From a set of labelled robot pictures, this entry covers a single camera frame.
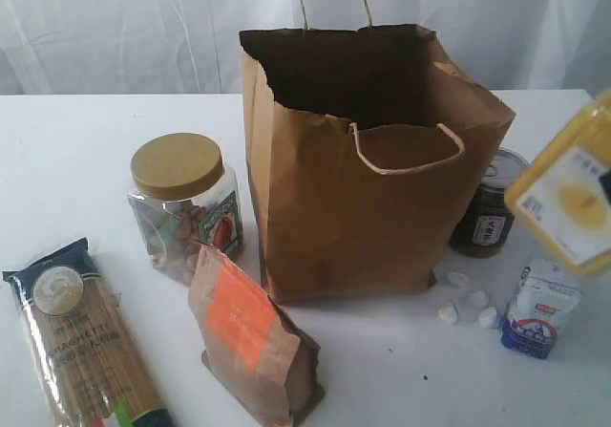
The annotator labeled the clear nut jar gold lid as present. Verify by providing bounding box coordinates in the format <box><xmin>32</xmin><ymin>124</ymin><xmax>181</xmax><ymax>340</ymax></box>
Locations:
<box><xmin>128</xmin><ymin>133</ymin><xmax>243</xmax><ymax>286</ymax></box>

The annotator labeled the dark tea can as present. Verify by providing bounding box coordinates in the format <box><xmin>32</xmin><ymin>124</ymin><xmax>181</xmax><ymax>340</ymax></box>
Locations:
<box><xmin>450</xmin><ymin>148</ymin><xmax>529</xmax><ymax>258</ymax></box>

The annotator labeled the yellow box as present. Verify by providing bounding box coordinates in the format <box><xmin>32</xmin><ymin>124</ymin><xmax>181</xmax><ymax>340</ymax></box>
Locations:
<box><xmin>505</xmin><ymin>92</ymin><xmax>610</xmax><ymax>276</ymax></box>

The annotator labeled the brown paper shopping bag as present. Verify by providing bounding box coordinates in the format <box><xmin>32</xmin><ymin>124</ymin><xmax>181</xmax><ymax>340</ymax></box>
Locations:
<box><xmin>239</xmin><ymin>24</ymin><xmax>515</xmax><ymax>302</ymax></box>

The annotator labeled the white printed snack pouch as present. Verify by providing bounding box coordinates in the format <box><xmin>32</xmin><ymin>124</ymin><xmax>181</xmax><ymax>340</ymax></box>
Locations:
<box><xmin>500</xmin><ymin>258</ymin><xmax>581</xmax><ymax>359</ymax></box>

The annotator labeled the kraft pouch orange label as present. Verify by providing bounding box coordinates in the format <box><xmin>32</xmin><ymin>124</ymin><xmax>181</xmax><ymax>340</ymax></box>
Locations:
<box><xmin>188</xmin><ymin>246</ymin><xmax>326</xmax><ymax>426</ymax></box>

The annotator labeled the spaghetti packet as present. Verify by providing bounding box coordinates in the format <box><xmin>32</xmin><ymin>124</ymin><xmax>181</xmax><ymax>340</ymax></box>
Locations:
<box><xmin>3</xmin><ymin>238</ymin><xmax>174</xmax><ymax>426</ymax></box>

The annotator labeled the white backdrop curtain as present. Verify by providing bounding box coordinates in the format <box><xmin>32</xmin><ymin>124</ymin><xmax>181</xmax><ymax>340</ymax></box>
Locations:
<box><xmin>1</xmin><ymin>0</ymin><xmax>610</xmax><ymax>95</ymax></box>

